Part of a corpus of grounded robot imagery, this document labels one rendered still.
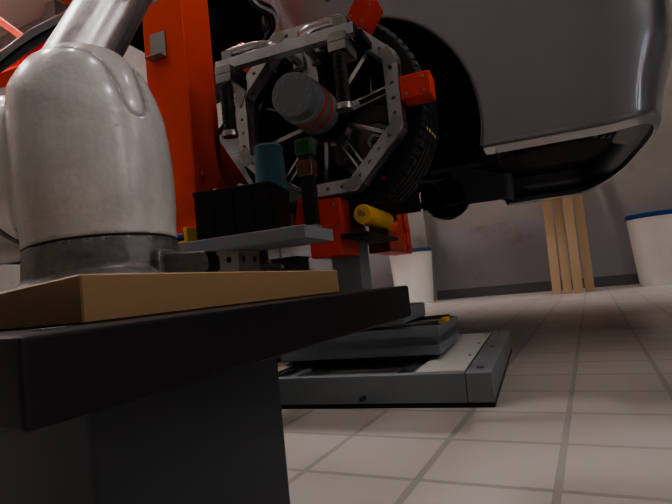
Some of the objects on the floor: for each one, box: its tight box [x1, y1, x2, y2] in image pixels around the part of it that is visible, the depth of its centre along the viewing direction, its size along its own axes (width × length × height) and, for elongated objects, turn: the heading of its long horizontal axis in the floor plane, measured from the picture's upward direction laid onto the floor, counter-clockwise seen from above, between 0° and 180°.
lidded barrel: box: [389, 247, 434, 304], centre depth 638 cm, size 55×55×67 cm
